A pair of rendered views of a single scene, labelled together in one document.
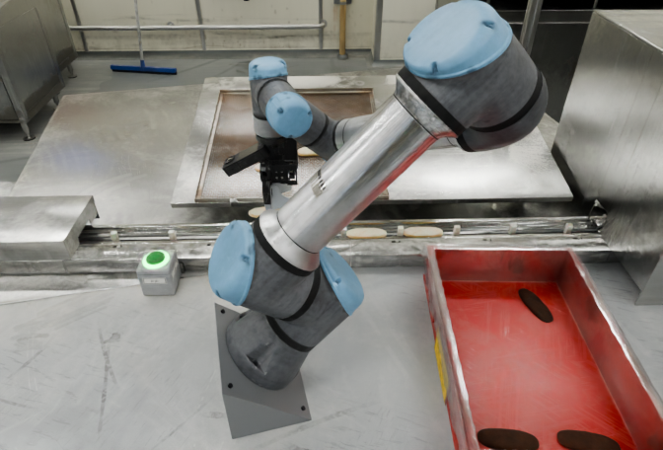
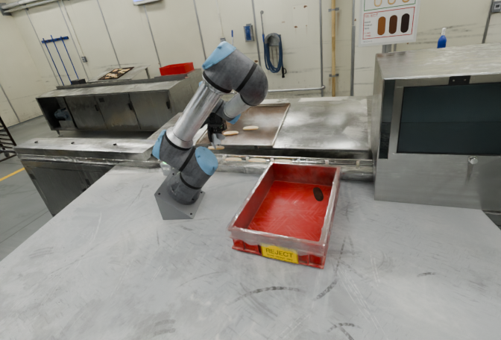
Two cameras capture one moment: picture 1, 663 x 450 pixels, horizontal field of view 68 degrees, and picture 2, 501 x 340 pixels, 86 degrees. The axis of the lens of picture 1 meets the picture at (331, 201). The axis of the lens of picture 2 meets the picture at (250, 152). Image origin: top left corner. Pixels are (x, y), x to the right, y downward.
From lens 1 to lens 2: 0.66 m
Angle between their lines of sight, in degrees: 24
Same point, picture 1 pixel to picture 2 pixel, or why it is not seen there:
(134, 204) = not seen: hidden behind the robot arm
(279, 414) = (178, 212)
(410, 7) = (370, 75)
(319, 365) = (208, 203)
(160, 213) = not seen: hidden behind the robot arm
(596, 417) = (312, 237)
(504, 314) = (300, 195)
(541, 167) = (358, 136)
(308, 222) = (178, 127)
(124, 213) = not seen: hidden behind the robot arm
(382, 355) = (235, 203)
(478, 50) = (212, 57)
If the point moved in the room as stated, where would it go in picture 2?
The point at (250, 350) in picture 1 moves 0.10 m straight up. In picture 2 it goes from (171, 184) to (165, 164)
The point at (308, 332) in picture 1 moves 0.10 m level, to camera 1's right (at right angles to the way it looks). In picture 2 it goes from (190, 178) to (211, 180)
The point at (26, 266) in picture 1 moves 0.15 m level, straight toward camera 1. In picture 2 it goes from (132, 162) to (130, 174)
